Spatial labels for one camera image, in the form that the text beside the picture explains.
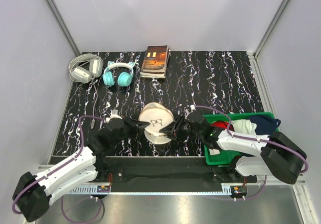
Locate navy blue garment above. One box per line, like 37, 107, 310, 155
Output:
247, 115, 281, 135

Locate green plastic bin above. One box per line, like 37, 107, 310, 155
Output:
204, 112, 275, 165

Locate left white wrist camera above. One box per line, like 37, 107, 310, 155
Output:
105, 109, 122, 123

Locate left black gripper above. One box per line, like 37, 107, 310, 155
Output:
111, 116, 150, 147

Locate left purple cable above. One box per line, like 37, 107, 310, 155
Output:
12, 115, 108, 223

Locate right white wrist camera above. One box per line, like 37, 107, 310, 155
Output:
185, 105, 196, 115

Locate white garment in bin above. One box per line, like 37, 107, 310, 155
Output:
232, 119, 257, 136

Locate white mesh laundry bag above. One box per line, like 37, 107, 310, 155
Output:
138, 102, 174, 145

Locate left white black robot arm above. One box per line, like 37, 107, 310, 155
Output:
12, 117, 150, 222

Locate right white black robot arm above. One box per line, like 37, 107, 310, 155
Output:
159, 111, 308, 184

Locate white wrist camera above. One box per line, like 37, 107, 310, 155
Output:
185, 105, 196, 115
105, 109, 122, 123

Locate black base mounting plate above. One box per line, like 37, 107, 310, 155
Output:
96, 157, 257, 194

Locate purple cable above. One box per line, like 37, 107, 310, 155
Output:
194, 105, 309, 201
12, 115, 108, 223

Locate white grey headphones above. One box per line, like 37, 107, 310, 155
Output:
68, 53, 103, 83

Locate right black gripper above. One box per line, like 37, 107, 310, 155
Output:
159, 114, 203, 142

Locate dark cover book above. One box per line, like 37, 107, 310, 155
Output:
140, 45, 169, 75

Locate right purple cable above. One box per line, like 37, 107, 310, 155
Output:
194, 105, 309, 201

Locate teal cat-ear headphones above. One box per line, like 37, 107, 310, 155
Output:
102, 61, 137, 87

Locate red garment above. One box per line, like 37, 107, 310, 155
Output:
211, 121, 234, 131

